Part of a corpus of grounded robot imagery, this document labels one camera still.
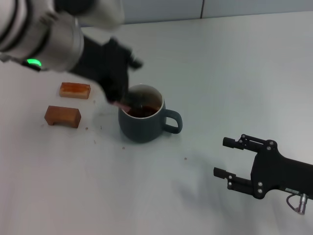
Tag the arched wooden block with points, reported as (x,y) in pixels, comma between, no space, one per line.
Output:
(63,116)

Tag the flat wooden block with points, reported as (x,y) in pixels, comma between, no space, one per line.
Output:
(74,90)

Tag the dark grey ceramic cup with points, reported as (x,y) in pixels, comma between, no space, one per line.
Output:
(139,129)

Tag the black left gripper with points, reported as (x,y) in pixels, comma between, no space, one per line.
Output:
(102,63)

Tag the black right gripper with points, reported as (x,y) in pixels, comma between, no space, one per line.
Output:
(281,173)

